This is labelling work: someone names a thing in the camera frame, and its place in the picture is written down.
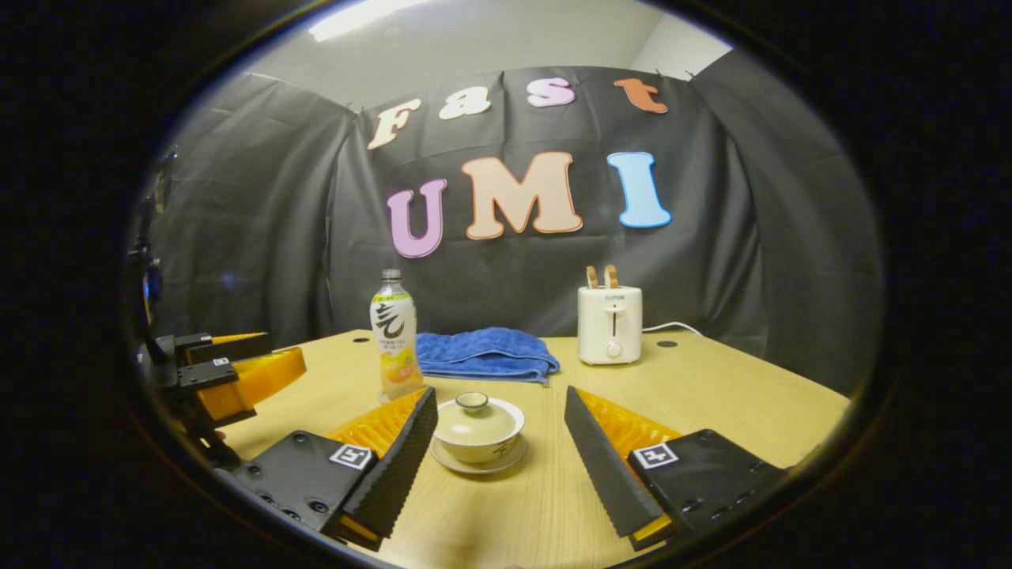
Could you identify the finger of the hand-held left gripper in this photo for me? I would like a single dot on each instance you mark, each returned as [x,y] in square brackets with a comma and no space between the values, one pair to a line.
[229,346]
[253,378]

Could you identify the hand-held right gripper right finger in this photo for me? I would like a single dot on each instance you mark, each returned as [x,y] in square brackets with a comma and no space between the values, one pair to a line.
[605,474]

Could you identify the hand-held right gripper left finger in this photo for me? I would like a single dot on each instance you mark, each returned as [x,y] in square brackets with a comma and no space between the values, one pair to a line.
[395,474]

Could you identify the white teacup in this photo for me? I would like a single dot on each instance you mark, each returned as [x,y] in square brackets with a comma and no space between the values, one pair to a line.
[482,453]

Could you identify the beige teacup lid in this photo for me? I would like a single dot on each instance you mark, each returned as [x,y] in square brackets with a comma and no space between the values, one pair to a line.
[474,427]

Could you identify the clear water bottle white label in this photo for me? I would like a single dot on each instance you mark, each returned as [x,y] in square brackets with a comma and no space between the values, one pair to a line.
[393,332]

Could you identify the white saucer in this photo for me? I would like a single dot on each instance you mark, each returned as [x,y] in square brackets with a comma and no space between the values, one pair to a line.
[474,470]

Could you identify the white toaster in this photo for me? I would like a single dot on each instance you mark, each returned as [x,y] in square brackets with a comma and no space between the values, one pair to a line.
[609,332]

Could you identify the blue folded towel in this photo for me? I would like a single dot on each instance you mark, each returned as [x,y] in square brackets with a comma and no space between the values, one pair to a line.
[490,354]

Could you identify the brown toast slice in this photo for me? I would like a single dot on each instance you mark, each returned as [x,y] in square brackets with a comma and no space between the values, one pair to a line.
[592,277]
[611,276]

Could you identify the black backdrop cloth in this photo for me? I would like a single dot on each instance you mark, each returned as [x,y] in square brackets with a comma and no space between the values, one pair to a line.
[751,237]

